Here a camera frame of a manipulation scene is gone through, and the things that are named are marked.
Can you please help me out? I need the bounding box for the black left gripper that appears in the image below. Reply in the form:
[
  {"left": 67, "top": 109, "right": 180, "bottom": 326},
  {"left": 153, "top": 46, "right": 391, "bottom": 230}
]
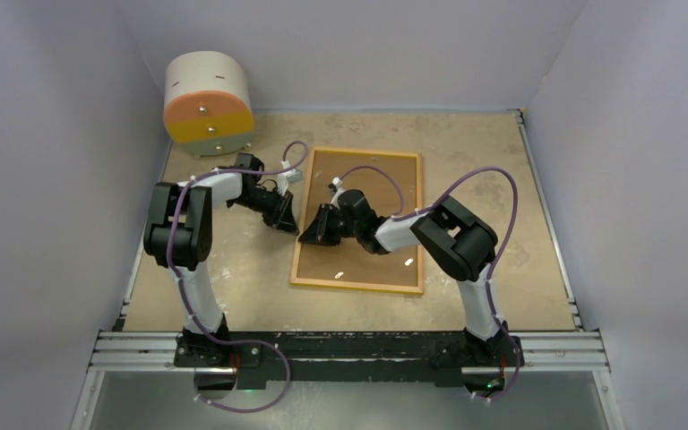
[{"left": 229, "top": 186, "right": 299, "bottom": 235}]

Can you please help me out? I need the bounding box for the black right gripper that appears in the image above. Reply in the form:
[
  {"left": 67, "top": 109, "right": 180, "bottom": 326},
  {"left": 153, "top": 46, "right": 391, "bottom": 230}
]
[{"left": 300, "top": 203, "right": 362, "bottom": 246}]

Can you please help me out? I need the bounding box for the brown frame backing board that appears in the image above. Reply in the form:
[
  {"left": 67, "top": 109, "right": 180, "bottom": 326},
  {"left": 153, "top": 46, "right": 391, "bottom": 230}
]
[{"left": 297, "top": 152, "right": 421, "bottom": 288}]

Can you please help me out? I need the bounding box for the yellow wooden picture frame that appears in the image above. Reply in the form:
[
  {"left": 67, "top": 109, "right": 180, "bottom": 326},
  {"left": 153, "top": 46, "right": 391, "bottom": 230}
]
[{"left": 289, "top": 147, "right": 426, "bottom": 297}]

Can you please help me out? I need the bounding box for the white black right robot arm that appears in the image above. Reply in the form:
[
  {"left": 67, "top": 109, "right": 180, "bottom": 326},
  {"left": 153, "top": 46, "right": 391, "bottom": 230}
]
[{"left": 298, "top": 189, "right": 504, "bottom": 365}]

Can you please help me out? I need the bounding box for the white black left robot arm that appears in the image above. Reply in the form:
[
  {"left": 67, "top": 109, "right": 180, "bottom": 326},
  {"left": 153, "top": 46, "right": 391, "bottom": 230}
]
[{"left": 143, "top": 153, "right": 299, "bottom": 366}]

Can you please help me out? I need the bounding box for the white orange yellow drawer cabinet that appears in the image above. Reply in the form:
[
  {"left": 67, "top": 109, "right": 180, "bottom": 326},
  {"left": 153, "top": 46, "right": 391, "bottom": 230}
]
[{"left": 163, "top": 51, "right": 255, "bottom": 157}]

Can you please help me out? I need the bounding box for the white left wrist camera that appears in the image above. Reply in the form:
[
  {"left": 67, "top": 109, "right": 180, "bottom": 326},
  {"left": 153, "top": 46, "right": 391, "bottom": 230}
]
[{"left": 276, "top": 168, "right": 303, "bottom": 195}]

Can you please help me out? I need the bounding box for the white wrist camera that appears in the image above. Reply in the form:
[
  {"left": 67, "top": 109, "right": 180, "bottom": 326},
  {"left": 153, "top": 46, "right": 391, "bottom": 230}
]
[
  {"left": 276, "top": 168, "right": 303, "bottom": 195},
  {"left": 328, "top": 176, "right": 343, "bottom": 194}
]

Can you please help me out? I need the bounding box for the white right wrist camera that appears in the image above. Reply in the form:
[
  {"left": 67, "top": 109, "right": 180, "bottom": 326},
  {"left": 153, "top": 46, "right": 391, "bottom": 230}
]
[{"left": 328, "top": 176, "right": 343, "bottom": 194}]

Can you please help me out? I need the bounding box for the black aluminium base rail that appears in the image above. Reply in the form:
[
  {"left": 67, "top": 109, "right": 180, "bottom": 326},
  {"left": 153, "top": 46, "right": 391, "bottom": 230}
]
[{"left": 89, "top": 331, "right": 609, "bottom": 392}]

